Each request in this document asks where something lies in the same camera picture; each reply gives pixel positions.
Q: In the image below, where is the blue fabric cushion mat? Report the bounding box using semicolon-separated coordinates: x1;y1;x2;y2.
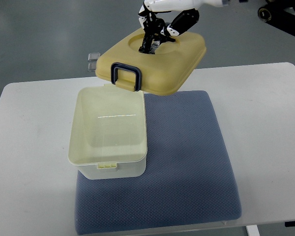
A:
75;90;242;235

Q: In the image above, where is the black clamp under table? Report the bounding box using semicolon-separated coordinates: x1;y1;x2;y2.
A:
285;221;295;228

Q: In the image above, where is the yellow storage box lid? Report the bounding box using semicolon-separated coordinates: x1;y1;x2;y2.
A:
95;29;207;96

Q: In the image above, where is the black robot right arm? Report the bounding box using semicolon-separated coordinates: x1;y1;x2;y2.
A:
257;0;295;37

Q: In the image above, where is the white storage box base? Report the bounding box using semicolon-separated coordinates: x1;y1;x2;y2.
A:
68;84;148;180

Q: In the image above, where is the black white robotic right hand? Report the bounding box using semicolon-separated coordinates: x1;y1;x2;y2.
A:
138;0;229;54

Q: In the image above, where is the white table leg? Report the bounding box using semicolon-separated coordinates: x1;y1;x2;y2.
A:
246;225;260;236

